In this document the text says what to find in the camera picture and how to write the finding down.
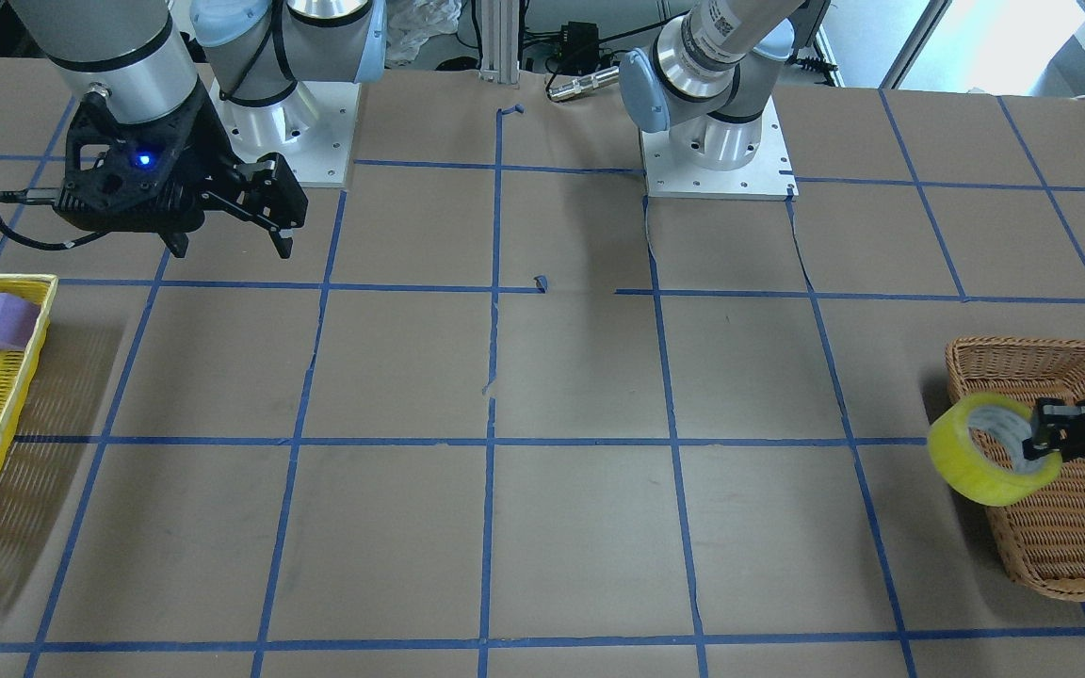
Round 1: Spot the aluminium frame post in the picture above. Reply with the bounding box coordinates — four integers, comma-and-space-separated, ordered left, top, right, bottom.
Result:
471, 1, 525, 89

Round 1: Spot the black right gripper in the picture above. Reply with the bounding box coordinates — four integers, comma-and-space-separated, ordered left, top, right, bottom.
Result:
162, 151, 307, 259

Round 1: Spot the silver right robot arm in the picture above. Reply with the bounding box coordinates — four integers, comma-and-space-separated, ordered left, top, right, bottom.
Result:
0, 1, 387, 259

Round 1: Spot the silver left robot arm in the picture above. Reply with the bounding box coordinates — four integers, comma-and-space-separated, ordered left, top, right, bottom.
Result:
617, 1, 1085, 507

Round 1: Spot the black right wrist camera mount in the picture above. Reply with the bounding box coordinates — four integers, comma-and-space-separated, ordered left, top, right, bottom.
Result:
55, 84, 240, 234

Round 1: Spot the yellow tape roll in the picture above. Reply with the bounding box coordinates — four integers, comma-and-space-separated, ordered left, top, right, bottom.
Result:
927, 392, 1063, 507

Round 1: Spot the brown wicker basket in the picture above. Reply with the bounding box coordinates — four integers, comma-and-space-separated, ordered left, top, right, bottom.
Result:
946, 336, 1085, 602

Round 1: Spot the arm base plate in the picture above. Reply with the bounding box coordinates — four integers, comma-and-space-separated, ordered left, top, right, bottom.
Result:
205, 74, 362, 189
639, 95, 800, 202

